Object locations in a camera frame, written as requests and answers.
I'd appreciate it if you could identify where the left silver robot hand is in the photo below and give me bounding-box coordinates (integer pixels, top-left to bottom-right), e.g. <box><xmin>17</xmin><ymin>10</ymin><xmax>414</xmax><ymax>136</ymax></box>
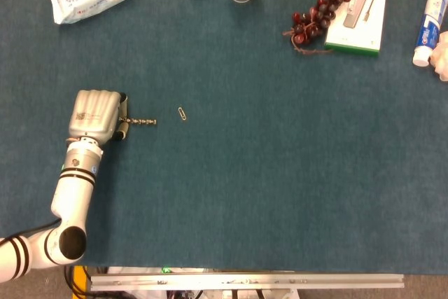
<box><xmin>66</xmin><ymin>89</ymin><xmax>132</xmax><ymax>146</ymax></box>

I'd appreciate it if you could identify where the small metal chain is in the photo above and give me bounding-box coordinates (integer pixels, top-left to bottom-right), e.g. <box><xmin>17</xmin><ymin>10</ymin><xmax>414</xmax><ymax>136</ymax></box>
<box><xmin>118</xmin><ymin>116</ymin><xmax>158</xmax><ymax>127</ymax></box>

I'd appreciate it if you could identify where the crumpled white tissue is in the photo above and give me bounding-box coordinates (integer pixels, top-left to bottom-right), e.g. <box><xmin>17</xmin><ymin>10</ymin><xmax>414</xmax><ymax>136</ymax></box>
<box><xmin>428</xmin><ymin>31</ymin><xmax>448</xmax><ymax>82</ymax></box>

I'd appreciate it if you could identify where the blue felt table mat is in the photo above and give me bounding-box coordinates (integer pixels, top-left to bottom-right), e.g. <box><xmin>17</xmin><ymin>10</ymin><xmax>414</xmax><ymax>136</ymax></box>
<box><xmin>0</xmin><ymin>0</ymin><xmax>448</xmax><ymax>274</ymax></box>

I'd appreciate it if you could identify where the dark red grape bunch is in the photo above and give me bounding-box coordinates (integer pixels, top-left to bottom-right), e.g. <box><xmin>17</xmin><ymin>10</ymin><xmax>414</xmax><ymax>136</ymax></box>
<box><xmin>282</xmin><ymin>0</ymin><xmax>356</xmax><ymax>56</ymax></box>

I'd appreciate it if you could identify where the white green hub box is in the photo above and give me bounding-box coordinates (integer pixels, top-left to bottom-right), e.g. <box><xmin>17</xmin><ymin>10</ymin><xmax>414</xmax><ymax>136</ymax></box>
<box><xmin>323</xmin><ymin>0</ymin><xmax>391</xmax><ymax>57</ymax></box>

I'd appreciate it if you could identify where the white blue toothpaste tube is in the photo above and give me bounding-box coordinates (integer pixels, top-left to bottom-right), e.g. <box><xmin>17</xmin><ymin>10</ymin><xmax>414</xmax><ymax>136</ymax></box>
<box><xmin>412</xmin><ymin>0</ymin><xmax>448</xmax><ymax>68</ymax></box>

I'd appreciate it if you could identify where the black cable bundle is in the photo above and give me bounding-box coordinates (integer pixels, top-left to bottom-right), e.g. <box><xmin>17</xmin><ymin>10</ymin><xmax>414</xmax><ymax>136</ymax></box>
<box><xmin>62</xmin><ymin>265</ymin><xmax>92</xmax><ymax>299</ymax></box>

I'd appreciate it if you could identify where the aluminium profile rail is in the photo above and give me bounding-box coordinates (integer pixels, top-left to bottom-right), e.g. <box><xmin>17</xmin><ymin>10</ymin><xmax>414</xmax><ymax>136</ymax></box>
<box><xmin>90</xmin><ymin>272</ymin><xmax>405</xmax><ymax>292</ymax></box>

